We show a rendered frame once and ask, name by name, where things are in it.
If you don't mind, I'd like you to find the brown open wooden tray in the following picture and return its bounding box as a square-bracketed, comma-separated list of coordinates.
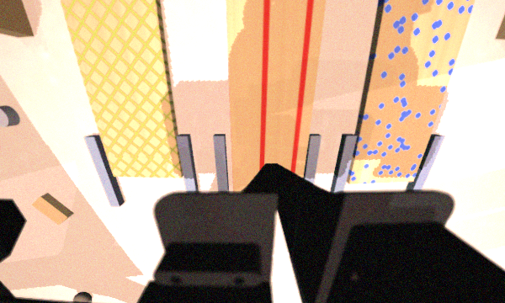
[0, 0, 505, 40]

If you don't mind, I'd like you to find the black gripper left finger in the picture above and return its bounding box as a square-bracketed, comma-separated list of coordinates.
[152, 163, 279, 282]

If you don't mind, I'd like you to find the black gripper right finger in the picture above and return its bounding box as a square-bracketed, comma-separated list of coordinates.
[272, 163, 455, 303]

